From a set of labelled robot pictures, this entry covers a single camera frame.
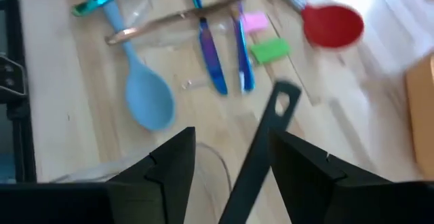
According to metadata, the rose gold cutlery piece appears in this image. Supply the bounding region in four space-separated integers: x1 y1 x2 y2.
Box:
104 0 248 45

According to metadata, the iridescent purple cutlery piece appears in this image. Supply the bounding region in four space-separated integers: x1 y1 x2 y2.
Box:
225 0 256 93

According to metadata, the black utensil handle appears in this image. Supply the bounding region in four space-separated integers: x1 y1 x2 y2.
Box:
218 80 302 224

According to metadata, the blue silicone spoon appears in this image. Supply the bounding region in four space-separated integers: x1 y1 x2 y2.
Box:
93 0 176 132

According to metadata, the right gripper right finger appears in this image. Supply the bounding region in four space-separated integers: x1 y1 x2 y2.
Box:
269 128 391 224

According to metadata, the red silicone spoon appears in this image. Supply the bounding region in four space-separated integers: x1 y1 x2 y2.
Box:
264 0 366 50

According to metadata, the green silicone spatula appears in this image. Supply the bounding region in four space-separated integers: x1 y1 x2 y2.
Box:
181 37 292 90

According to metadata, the yellow plastic bin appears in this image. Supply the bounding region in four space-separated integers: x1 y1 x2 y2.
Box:
405 52 434 181

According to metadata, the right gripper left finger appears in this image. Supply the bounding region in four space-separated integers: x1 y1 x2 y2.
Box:
108 126 197 224

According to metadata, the pink silicone spatula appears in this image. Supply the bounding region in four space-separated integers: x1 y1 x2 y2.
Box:
162 12 269 54

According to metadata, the iridescent blue knife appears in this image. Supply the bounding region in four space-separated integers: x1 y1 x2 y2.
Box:
184 0 229 96

